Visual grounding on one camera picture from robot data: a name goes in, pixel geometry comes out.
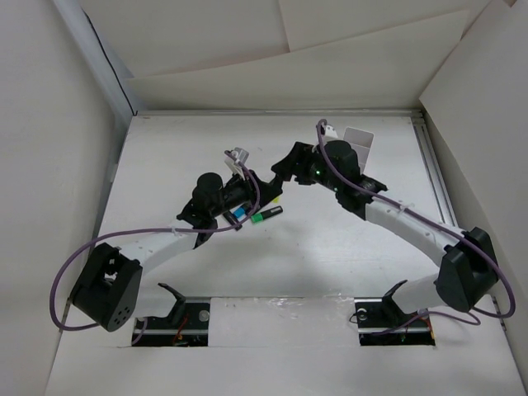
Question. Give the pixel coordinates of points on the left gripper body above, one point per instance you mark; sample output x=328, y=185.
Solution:
x=242, y=190

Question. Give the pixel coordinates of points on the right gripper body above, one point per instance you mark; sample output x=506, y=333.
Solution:
x=314, y=171

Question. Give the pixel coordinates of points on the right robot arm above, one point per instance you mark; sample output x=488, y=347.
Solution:
x=467, y=266

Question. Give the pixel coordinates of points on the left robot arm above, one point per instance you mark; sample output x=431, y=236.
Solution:
x=108, y=290

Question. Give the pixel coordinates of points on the blue highlighter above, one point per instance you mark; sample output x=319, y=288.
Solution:
x=242, y=211

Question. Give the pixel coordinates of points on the pink highlighter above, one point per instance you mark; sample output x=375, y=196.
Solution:
x=232, y=220

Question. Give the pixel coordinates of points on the green highlighter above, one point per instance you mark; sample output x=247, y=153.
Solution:
x=266, y=214

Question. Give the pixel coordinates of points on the white divided container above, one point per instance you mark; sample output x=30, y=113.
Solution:
x=361, y=141

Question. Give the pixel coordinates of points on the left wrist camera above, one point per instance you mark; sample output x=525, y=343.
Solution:
x=235, y=160

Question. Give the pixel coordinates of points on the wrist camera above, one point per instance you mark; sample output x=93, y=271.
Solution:
x=329, y=133
x=235, y=160

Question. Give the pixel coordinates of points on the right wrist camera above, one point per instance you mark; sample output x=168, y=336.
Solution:
x=329, y=133

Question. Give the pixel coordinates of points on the aluminium table rail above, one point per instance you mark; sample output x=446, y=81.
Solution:
x=458, y=205

